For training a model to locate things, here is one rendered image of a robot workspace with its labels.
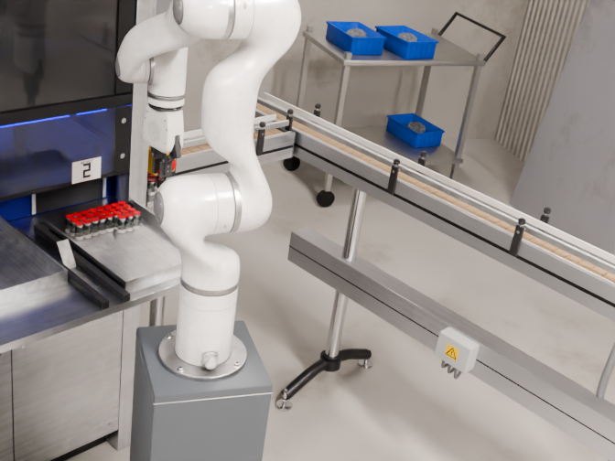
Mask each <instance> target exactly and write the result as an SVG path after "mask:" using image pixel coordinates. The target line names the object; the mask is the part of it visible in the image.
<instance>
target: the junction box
mask: <svg viewBox="0 0 615 461"><path fill-rule="evenodd" d="M479 347H480V345H479V344H477V343H476V342H474V341H472V340H471V339H469V338H467V337H465V336H463V335H462V334H460V333H459V332H458V331H456V330H454V329H453V328H451V327H447V328H445V329H443V330H441V331H440V332H439V336H438V340H437V347H436V351H435V355H436V356H437V357H439V358H440V359H442V360H444V361H445V362H446V363H448V364H449V365H451V366H453V367H454V368H456V369H457V370H460V371H461V372H463V373H466V372H468V371H470V370H472V369H473V368H474V365H475V361H476V358H477V354H478V351H479Z"/></svg>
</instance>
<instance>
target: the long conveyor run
mask: <svg viewBox="0 0 615 461"><path fill-rule="evenodd" d="M264 98H265V99H267V100H266V101H265V100H263V99H261V98H259V97H257V104H256V109H255V116H254V118H257V117H262V116H266V115H271V114H276V120H273V121H272V122H274V123H276V122H281V121H284V120H288V121H289V125H288V126H284V127H281V128H283V129H285V130H287V131H288V132H290V131H291V132H295V135H296V136H295V143H294V150H293V156H295V157H297V158H299V159H301V160H303V161H305V162H307V163H309V164H311V165H312V166H314V167H316V168H318V169H320V170H322V171H324V172H326V173H328V174H330V175H332V176H334V177H336V178H338V179H340V180H341V181H343V182H345V183H347V184H349V185H351V186H353V187H355V188H357V189H359V190H361V191H363V192H365V193H367V194H368V195H370V196H372V197H374V198H377V199H379V200H380V201H382V202H384V203H386V204H388V205H390V206H392V207H394V208H396V209H398V210H400V211H402V212H403V213H405V214H407V215H409V216H411V217H413V218H415V219H417V220H420V221H422V222H423V223H425V224H426V225H428V226H430V227H432V228H434V229H436V230H438V231H441V232H443V233H445V234H447V235H448V236H449V237H451V238H453V239H455V240H457V241H460V242H462V243H464V244H466V245H468V246H469V247H471V248H473V249H475V250H477V251H478V252H481V253H483V254H485V255H487V256H489V257H491V258H492V259H494V260H496V261H498V262H500V263H503V264H504V265H506V266H508V267H510V268H512V269H514V270H515V271H517V272H519V273H522V274H524V275H526V276H528V277H530V278H531V279H533V280H535V281H536V282H538V283H540V284H543V285H545V286H547V287H549V288H551V289H553V290H555V291H557V292H558V293H559V294H561V295H564V296H566V297H568V298H570V299H572V300H574V301H576V302H578V303H580V304H581V305H583V306H585V307H587V308H589V309H591V310H593V311H595V312H597V313H599V314H601V315H603V316H605V317H607V318H609V319H611V320H613V321H614V322H615V264H614V263H615V255H612V254H610V253H608V252H605V251H603V250H601V249H599V248H597V247H595V246H593V245H591V244H589V243H587V242H585V241H582V240H580V239H578V238H576V237H574V236H572V235H569V234H567V233H565V232H563V231H561V230H559V229H556V228H554V227H552V226H550V225H548V221H549V219H550V217H548V216H547V214H550V213H551V209H550V208H544V214H542V216H541V219H540V220H537V219H535V218H533V217H531V216H528V215H526V214H524V213H522V212H521V211H519V210H517V209H513V208H511V207H509V206H507V205H505V204H503V203H501V202H499V201H497V200H495V199H493V198H490V197H488V196H485V195H483V194H481V193H480V192H478V191H476V190H474V189H471V188H468V187H466V186H464V185H462V184H460V183H458V182H456V181H454V180H452V179H450V178H448V177H444V176H442V175H440V174H439V173H437V172H435V171H433V170H430V169H428V168H426V167H425V164H426V160H425V159H424V157H426V152H425V151H422V152H420V155H421V157H419V158H418V163H415V162H413V161H411V160H409V159H407V158H405V157H403V156H400V155H398V154H396V153H394V152H392V151H390V150H387V149H385V148H383V147H381V146H379V145H377V144H374V143H372V142H370V141H368V140H366V139H364V138H362V137H359V136H358V135H356V134H353V133H351V132H349V131H346V130H344V129H342V128H340V127H338V126H337V125H335V124H332V123H329V122H327V121H325V120H323V119H321V118H319V116H320V111H319V110H318V109H319V108H321V105H320V103H317V104H315V108H316V110H314V114H311V113H308V112H306V111H303V110H301V109H299V108H297V107H296V106H294V105H292V104H289V103H287V102H284V101H282V100H280V99H278V98H276V97H274V96H272V95H270V94H268V93H266V92H264ZM268 100H269V101H268ZM284 107H285V108H284ZM301 115H302V116H301ZM303 116H304V117H303ZM353 140H354V141H353ZM355 141H356V142H355ZM388 156H389V157H388ZM390 157H391V158H390ZM423 173H424V174H423ZM440 181H441V182H440ZM442 182H443V183H442ZM494 207H495V208H494ZM510 214H511V215H510ZM527 222H528V223H527ZM529 223H530V224H529ZM560 238H561V239H560ZM562 239H563V240H562ZM579 247H580V248H579ZM595 254H596V255H595Z"/></svg>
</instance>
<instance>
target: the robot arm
mask: <svg viewBox="0 0 615 461"><path fill-rule="evenodd" d="M300 24H301V8H300V6H299V3H298V1H297V0H172V1H171V3H170V6H169V9H168V10H167V12H165V13H162V14H159V15H157V16H152V17H150V18H148V19H146V20H144V21H142V22H141V23H139V24H137V25H136V26H134V27H133V28H132V29H131V30H130V31H129V32H128V33H127V34H126V36H125V37H124V40H123V42H122V44H121V46H120V48H119V51H118V53H117V57H116V62H115V72H116V74H117V76H118V78H119V79H120V80H122V81H124V82H127V83H147V105H146V111H145V117H144V125H143V140H144V141H145V142H146V143H147V144H149V146H150V148H151V156H152V157H153V161H152V173H153V174H156V173H157V171H158V170H159V177H160V178H164V177H170V176H171V175H172V162H173V161H174V160H175V159H177V158H181V153H180V150H181V149H182V146H183V133H184V128H183V112H182V110H181V109H182V105H183V104H184V103H185V89H186V76H187V62H188V48H189V47H190V46H193V45H195V44H197V43H198V42H200V41H201V40H202V39H203V38H207V39H242V42H241V44H240V45H239V47H238V48H237V49H236V50H235V51H234V52H233V53H232V54H231V55H230V56H228V57H227V58H226V59H224V60H223V61H222V62H220V63H219V64H218V65H216V66H215V67H214V68H213V69H212V70H211V71H210V73H209V75H208V77H207V79H206V80H205V84H204V88H203V95H202V105H201V128H202V132H203V135H204V137H205V139H206V141H207V143H208V144H209V146H210V147H211V149H212V150H213V151H214V152H216V153H217V154H218V155H220V156H221V157H223V158H224V159H225V160H227V161H228V162H229V163H230V169H229V171H228V172H226V173H214V174H198V175H186V176H179V177H172V178H170V179H168V180H166V181H165V182H164V183H162V184H161V186H160V187H159V188H158V190H157V192H156V194H155V197H154V209H153V211H154V213H155V216H156V220H157V221H158V223H159V225H160V227H161V228H162V230H163V231H164V232H165V234H166V235H167V236H168V237H169V239H170V240H172V241H173V242H174V244H175V245H176V246H177V248H178V251H179V253H180V257H181V276H180V288H179V299H178V322H177V330H175V331H173V332H171V333H169V334H168V335H167V336H165V337H164V338H163V339H162V341H161V342H160V344H159V348H158V357H159V359H160V362H161V363H162V365H163V366H164V367H165V368H166V369H167V370H169V371H170V372H172V373H173V374H175V375H177V376H179V377H181V378H184V379H187V380H192V381H220V380H223V379H227V378H229V377H231V376H233V375H234V374H236V373H238V372H239V371H240V370H241V369H242V368H243V366H244V365H245V362H246V358H247V351H246V348H245V346H244V344H243V343H242V342H241V340H240V339H238V338H237V337H236V336H235V335H234V334H233V327H234V319H235V311H236V303H237V295H238V286H239V278H240V259H239V256H238V254H237V253H236V252H235V251H234V250H233V249H231V248H229V247H227V246H225V245H223V244H220V243H217V242H215V241H210V240H207V239H205V237H206V236H207V235H212V234H222V233H233V232H242V231H252V230H255V229H257V228H259V227H261V226H262V225H264V224H265V223H266V221H267V220H268V218H269V216H270V214H271V211H272V206H273V201H272V195H271V191H270V188H269V186H268V183H267V181H266V178H265V176H264V173H263V170H262V168H261V167H260V164H259V161H258V158H257V155H256V153H255V148H254V116H255V109H256V103H257V96H258V91H259V88H260V85H261V82H262V80H263V78H264V76H265V74H266V73H267V72H268V71H269V70H270V69H271V68H272V67H273V66H274V64H275V63H276V62H277V61H278V60H279V59H280V58H281V57H282V56H283V55H284V54H285V53H286V52H287V51H288V49H289V48H290V47H291V46H292V44H293V43H294V41H295V39H296V37H297V33H298V31H299V28H300ZM167 153H169V155H167Z"/></svg>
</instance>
